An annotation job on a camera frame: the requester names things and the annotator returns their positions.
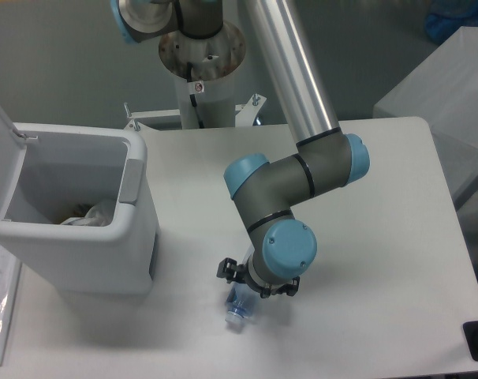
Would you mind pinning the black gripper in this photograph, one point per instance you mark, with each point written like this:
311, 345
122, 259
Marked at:
231, 271

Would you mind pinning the clear blue plastic bottle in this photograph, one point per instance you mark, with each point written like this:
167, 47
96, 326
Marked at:
240, 305

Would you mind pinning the clear plastic package bag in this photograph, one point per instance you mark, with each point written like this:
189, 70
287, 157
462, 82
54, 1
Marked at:
99, 215

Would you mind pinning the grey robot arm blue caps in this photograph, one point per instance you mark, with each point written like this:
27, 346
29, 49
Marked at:
265, 192

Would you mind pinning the trash inside can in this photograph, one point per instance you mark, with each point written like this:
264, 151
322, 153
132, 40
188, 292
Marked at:
79, 212

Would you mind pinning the white trash can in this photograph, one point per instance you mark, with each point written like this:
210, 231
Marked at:
45, 170

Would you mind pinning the blue object in background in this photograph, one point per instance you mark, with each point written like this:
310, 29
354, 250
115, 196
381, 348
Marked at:
444, 18

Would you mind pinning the white metal base frame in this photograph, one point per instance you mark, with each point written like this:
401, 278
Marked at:
199, 115

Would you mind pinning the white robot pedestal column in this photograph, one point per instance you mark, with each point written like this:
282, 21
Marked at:
204, 67

